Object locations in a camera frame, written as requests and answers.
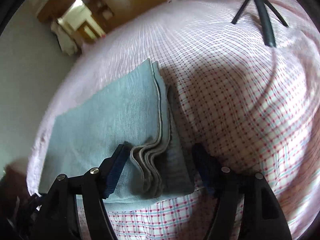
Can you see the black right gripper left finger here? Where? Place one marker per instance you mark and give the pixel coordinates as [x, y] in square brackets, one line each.
[100, 182]

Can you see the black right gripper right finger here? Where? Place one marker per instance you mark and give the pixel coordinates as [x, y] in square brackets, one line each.
[218, 180]

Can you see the light blue pants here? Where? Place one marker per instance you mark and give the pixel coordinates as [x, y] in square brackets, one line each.
[133, 109]

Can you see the pink checked bed sheet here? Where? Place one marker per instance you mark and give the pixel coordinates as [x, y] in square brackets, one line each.
[255, 107]

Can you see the white hanging clothes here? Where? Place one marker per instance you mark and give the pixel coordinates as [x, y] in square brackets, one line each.
[66, 43]

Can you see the wooden wardrobe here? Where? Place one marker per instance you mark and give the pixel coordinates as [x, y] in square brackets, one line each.
[101, 15]

